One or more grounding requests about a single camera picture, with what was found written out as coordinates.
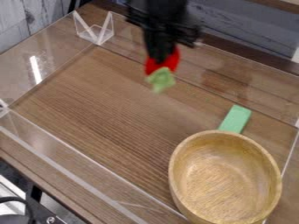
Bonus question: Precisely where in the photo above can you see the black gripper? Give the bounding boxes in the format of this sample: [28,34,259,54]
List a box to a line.
[125,0,201,64]

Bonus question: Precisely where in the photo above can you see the red plush strawberry toy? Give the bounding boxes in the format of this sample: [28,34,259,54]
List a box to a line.
[144,47,180,94]

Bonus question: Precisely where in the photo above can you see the clear acrylic tray walls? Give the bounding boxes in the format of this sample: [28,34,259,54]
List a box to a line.
[0,7,299,224]

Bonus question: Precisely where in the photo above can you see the green rectangular block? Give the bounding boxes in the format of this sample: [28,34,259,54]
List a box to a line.
[219,105,251,134]

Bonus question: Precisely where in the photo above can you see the wooden bowl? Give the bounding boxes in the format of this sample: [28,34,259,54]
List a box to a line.
[168,130,283,224]

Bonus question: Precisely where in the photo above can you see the black table leg frame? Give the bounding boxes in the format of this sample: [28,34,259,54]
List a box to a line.
[25,183,66,224]

